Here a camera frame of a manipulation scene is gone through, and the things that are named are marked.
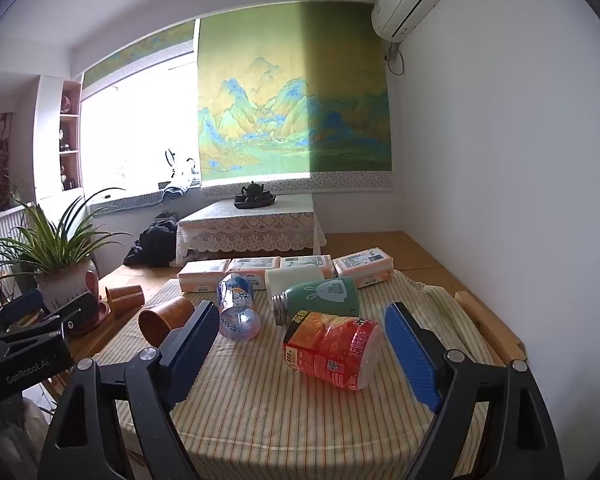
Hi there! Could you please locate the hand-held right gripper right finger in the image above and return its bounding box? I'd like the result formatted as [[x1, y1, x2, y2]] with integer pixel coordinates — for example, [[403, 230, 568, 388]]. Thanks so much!
[[383, 302, 566, 480]]

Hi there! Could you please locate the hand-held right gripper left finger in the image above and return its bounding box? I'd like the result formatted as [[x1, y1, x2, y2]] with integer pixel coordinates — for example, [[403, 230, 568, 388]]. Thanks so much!
[[39, 300, 221, 480]]

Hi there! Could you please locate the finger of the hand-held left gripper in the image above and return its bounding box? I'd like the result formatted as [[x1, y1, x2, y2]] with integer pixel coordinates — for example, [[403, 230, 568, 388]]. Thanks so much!
[[0, 292, 99, 344], [0, 287, 46, 333]]

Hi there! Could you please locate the brown cup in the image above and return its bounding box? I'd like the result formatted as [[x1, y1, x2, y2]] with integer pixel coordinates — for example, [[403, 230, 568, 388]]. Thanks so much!
[[105, 284, 146, 317], [138, 296, 197, 348]]

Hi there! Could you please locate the red instant noodle cup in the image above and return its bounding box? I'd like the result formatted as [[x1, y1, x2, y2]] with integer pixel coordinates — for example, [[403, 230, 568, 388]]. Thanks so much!
[[282, 310, 381, 392]]

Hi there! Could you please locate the white cup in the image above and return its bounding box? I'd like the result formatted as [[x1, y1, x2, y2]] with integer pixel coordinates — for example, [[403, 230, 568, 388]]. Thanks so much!
[[265, 266, 337, 295]]

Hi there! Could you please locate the red pot saucer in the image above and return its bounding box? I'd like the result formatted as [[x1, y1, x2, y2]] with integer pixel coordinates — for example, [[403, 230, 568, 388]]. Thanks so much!
[[60, 297, 112, 337]]

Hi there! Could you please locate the white red plant pot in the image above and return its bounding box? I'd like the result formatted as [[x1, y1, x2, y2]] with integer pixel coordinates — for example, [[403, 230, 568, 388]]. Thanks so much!
[[36, 255, 100, 313]]

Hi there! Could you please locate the green leafy plant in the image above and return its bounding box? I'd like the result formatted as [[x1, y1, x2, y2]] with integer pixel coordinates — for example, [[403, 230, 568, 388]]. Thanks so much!
[[0, 187, 134, 291]]

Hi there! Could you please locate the clear blue label plastic bottle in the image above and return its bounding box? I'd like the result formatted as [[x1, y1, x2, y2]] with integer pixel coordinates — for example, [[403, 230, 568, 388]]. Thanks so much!
[[216, 272, 262, 342]]

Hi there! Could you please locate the white plastic bag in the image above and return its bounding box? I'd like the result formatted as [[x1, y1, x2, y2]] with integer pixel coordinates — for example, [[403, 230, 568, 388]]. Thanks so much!
[[0, 394, 57, 480]]

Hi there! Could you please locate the white radiator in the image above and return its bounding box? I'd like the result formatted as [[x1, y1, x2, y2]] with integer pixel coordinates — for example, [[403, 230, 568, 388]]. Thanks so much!
[[0, 200, 39, 292]]

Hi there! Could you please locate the orange white tissue pack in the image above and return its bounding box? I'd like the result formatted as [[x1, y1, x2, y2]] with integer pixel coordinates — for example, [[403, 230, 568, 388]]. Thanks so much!
[[334, 247, 396, 289], [228, 256, 282, 286], [178, 259, 231, 293], [280, 255, 337, 281]]

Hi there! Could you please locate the black cloth bundle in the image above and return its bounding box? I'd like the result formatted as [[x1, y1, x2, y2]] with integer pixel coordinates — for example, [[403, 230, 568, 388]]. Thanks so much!
[[123, 219, 180, 267]]

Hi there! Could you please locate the green rabbit print thermos bottle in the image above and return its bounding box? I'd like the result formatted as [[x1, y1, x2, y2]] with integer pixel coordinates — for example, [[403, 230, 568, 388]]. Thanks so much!
[[272, 276, 362, 327]]

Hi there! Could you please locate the striped tablecloth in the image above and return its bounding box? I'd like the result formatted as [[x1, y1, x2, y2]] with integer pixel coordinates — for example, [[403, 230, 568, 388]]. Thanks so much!
[[92, 270, 497, 480]]

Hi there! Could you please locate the grey window seat cushion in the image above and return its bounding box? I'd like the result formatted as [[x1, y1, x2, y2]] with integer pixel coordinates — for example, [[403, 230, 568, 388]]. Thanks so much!
[[87, 190, 167, 214]]

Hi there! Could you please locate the low table with lace cloth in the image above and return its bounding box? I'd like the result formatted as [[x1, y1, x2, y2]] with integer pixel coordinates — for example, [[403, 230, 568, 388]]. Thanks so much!
[[176, 194, 327, 266]]

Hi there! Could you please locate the blue white towel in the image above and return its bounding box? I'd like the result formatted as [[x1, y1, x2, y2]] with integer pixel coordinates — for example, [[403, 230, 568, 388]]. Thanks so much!
[[161, 179, 202, 201]]

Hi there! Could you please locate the narrow landscape print blind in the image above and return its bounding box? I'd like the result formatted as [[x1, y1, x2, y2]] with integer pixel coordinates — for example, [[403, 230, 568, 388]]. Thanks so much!
[[82, 20, 199, 94]]

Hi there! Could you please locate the large landscape print blind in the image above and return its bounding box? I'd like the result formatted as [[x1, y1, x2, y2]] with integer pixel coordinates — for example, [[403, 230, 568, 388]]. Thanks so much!
[[196, 2, 395, 197]]

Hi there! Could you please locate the white wall shelf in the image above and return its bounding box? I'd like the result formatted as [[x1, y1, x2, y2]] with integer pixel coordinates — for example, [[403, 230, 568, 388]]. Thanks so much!
[[32, 75, 84, 202]]

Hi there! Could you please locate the air conditioner cable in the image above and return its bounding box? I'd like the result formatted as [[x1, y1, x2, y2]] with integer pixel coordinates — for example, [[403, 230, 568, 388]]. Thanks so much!
[[384, 40, 407, 77]]

